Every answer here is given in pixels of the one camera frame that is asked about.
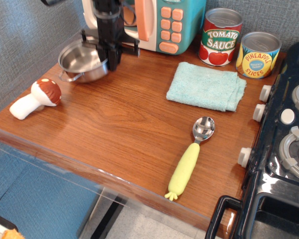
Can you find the black toy stove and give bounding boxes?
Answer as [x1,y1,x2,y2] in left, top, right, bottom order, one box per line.
[205,42,299,239]

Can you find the orange object at corner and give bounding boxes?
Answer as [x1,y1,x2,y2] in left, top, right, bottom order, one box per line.
[0,216,24,239]

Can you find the pineapple slices can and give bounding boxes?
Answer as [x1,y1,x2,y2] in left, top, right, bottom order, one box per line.
[236,32,282,79]

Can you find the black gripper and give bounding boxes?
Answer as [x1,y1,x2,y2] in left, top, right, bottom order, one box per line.
[81,14,140,71]

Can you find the black braided cable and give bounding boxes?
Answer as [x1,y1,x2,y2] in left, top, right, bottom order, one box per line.
[41,0,70,6]

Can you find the tomato sauce can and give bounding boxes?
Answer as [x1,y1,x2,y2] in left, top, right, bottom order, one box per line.
[199,8,243,66]

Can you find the yellow handled spoon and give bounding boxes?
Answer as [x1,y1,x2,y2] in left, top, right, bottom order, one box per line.
[164,117,215,201]

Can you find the toy microwave oven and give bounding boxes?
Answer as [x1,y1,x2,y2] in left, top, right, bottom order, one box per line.
[81,0,207,56]

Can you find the light blue cloth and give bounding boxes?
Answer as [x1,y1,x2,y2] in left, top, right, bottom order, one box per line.
[166,62,247,112]

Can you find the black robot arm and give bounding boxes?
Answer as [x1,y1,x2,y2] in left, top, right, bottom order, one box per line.
[82,0,140,71]

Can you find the plush mushroom toy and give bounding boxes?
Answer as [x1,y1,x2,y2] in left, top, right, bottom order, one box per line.
[9,78,62,120]

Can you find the stainless steel pot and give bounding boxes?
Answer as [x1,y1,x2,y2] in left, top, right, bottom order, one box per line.
[58,40,108,83]

